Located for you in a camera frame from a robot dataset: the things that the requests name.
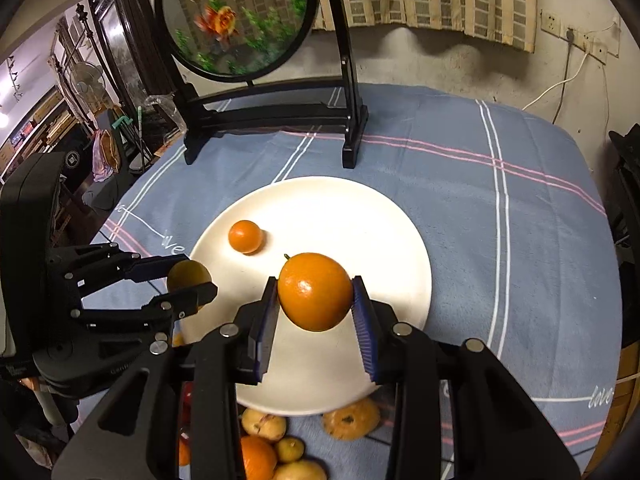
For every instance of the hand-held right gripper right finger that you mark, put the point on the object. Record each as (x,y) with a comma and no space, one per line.
(362,330)

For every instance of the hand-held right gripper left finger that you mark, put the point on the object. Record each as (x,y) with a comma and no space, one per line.
(267,330)

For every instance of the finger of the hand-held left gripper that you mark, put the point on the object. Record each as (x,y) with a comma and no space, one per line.
(192,296)
(150,267)

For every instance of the yellow mango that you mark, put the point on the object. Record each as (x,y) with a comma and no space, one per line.
(189,274)

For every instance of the large orange with stem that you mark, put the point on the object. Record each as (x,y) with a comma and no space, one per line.
(315,292)

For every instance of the small orange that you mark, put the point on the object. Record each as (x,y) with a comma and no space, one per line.
(183,455)
(245,236)

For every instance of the small yellow fruit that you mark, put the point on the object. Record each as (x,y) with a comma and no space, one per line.
(290,449)

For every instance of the white round plate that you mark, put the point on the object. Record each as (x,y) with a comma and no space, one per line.
(325,210)

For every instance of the medium orange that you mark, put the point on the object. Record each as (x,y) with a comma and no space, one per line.
(257,457)

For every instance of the pink bag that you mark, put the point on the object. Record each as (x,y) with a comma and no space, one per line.
(106,155)

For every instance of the blue checked tablecloth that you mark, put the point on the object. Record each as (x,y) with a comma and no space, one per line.
(475,235)

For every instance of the standing fan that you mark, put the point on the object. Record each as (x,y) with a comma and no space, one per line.
(87,77)

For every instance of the clear plastic bag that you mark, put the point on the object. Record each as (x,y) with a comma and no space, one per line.
(162,105)

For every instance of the dark wooden cabinet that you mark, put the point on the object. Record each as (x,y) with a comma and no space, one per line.
(125,35)

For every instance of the round fish screen black stand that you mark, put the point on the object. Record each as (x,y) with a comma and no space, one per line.
(235,15)

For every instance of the dark object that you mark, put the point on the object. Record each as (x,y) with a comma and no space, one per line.
(625,185)

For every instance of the white wall socket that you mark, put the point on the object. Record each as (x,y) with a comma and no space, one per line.
(551,22)

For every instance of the white wall socket strip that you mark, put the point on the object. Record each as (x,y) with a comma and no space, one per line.
(587,45)

